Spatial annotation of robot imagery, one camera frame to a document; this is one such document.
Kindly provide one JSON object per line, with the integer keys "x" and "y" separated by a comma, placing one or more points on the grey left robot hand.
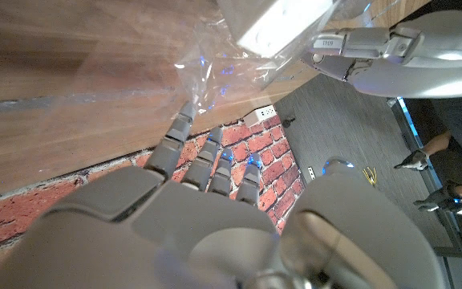
{"x": 399, "y": 60}

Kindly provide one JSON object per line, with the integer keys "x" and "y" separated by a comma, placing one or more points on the small white box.
{"x": 275, "y": 24}

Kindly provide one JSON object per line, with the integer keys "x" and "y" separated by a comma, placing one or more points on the clear cellophane sheet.
{"x": 231, "y": 68}

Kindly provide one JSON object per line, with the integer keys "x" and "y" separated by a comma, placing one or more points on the white power strip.
{"x": 260, "y": 115}

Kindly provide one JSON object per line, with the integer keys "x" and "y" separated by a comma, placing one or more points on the small black knob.
{"x": 287, "y": 121}

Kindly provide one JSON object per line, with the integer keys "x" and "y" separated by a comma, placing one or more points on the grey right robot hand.
{"x": 175, "y": 237}

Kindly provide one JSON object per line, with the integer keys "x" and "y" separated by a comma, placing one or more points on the person's dark gloved hand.
{"x": 439, "y": 200}
{"x": 414, "y": 161}

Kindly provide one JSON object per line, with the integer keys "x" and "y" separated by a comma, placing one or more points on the red brick print backdrop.
{"x": 255, "y": 160}

